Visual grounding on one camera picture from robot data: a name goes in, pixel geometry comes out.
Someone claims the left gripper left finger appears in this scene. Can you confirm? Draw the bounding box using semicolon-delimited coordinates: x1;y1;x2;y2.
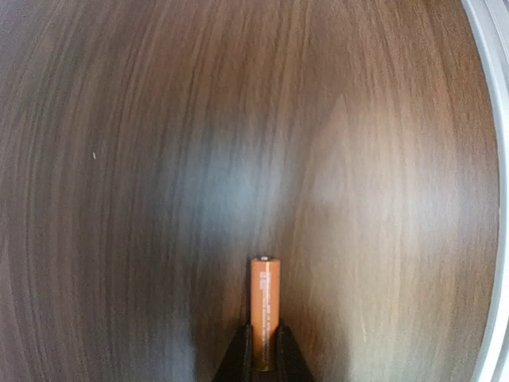
214;325;253;382

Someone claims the front aluminium rail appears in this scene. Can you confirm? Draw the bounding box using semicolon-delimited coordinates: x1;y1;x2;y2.
460;0;509;382

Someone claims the orange AAA battery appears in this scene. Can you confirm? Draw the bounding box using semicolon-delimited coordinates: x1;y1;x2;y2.
250;256;281;372

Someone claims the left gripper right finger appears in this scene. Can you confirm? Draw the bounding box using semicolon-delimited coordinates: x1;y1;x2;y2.
276;324;314;382

